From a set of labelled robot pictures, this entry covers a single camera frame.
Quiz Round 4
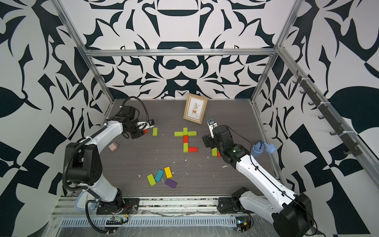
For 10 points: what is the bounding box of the blue cloth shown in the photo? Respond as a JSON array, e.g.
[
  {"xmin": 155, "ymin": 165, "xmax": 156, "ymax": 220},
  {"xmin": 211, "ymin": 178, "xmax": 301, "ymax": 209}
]
[{"xmin": 251, "ymin": 140, "xmax": 277, "ymax": 158}]

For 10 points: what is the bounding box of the lime block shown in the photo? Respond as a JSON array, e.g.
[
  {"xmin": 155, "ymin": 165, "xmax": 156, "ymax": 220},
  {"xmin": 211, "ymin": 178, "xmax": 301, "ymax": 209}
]
[
  {"xmin": 174, "ymin": 132, "xmax": 184, "ymax": 137},
  {"xmin": 188, "ymin": 131, "xmax": 197, "ymax": 137},
  {"xmin": 153, "ymin": 127, "xmax": 158, "ymax": 137},
  {"xmin": 183, "ymin": 127, "xmax": 189, "ymax": 136},
  {"xmin": 212, "ymin": 148, "xmax": 218, "ymax": 157},
  {"xmin": 183, "ymin": 143, "xmax": 189, "ymax": 153},
  {"xmin": 147, "ymin": 174, "xmax": 157, "ymax": 187}
]

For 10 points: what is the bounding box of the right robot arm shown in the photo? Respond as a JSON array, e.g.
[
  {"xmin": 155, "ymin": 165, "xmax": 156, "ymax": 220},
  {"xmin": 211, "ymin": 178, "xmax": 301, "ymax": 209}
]
[{"xmin": 202, "ymin": 121, "xmax": 317, "ymax": 237}]

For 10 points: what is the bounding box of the right circuit board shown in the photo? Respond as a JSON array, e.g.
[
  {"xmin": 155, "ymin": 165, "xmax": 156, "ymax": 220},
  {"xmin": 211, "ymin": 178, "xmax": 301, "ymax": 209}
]
[{"xmin": 236, "ymin": 220, "xmax": 252, "ymax": 233}]

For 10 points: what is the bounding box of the wooden picture frame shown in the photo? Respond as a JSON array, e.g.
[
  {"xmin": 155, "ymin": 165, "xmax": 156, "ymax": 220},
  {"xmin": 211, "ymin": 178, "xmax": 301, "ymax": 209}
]
[{"xmin": 183, "ymin": 94, "xmax": 208, "ymax": 124}]

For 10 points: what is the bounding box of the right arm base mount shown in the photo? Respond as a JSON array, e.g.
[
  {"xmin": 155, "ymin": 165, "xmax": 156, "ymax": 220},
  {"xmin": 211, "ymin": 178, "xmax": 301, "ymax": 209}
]
[{"xmin": 217, "ymin": 197, "xmax": 252, "ymax": 214}]

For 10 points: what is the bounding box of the black wall hook rail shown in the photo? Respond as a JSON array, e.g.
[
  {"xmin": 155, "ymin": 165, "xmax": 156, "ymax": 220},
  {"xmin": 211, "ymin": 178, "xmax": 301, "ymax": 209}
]
[{"xmin": 294, "ymin": 76, "xmax": 366, "ymax": 157}]

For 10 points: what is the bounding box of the purple block lower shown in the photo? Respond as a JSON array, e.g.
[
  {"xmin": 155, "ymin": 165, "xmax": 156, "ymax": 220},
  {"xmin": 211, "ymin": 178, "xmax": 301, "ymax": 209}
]
[{"xmin": 165, "ymin": 179, "xmax": 177, "ymax": 189}]

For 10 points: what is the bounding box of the lime block top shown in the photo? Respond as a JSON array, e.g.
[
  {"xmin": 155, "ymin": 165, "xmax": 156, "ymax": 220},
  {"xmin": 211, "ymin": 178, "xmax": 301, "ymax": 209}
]
[{"xmin": 174, "ymin": 132, "xmax": 184, "ymax": 137}]

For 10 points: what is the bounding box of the clear container blue lid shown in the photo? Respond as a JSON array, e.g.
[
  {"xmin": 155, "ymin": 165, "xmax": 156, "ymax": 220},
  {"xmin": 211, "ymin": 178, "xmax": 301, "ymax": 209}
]
[{"xmin": 74, "ymin": 191, "xmax": 89, "ymax": 212}]

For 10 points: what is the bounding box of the white cable duct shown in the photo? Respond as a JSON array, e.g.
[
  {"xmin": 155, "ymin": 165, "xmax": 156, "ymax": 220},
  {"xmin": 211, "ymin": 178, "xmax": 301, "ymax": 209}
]
[{"xmin": 60, "ymin": 216, "xmax": 237, "ymax": 228}]

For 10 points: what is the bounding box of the pink wall charger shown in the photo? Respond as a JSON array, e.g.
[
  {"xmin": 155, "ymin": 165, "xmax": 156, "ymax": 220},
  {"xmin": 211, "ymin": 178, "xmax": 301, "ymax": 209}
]
[{"xmin": 108, "ymin": 142, "xmax": 119, "ymax": 152}]

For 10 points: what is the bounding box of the yellow block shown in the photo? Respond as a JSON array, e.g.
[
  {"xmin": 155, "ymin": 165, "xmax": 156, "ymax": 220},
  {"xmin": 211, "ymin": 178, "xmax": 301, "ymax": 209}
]
[{"xmin": 164, "ymin": 166, "xmax": 173, "ymax": 179}]

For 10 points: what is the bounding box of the left circuit board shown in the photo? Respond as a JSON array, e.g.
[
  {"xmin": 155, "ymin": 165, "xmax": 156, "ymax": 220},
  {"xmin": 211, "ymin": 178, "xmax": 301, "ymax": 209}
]
[{"xmin": 106, "ymin": 217, "xmax": 129, "ymax": 225}]

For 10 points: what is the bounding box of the teal block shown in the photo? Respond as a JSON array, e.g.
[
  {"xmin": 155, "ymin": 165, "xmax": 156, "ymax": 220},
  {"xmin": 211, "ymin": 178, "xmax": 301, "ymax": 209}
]
[{"xmin": 155, "ymin": 170, "xmax": 164, "ymax": 182}]

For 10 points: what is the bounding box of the circuit board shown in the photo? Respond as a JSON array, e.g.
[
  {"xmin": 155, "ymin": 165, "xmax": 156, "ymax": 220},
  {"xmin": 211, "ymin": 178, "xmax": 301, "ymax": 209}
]
[
  {"xmin": 106, "ymin": 217, "xmax": 129, "ymax": 225},
  {"xmin": 236, "ymin": 220, "xmax": 252, "ymax": 233}
]

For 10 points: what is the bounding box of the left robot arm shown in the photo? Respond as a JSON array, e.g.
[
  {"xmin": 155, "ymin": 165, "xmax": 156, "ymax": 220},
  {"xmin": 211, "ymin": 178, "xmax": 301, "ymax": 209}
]
[{"xmin": 62, "ymin": 106, "xmax": 155, "ymax": 209}]

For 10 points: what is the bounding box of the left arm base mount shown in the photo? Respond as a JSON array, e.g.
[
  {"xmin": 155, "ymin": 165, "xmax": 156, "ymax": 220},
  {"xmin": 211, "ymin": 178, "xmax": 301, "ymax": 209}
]
[{"xmin": 96, "ymin": 198, "xmax": 140, "ymax": 215}]

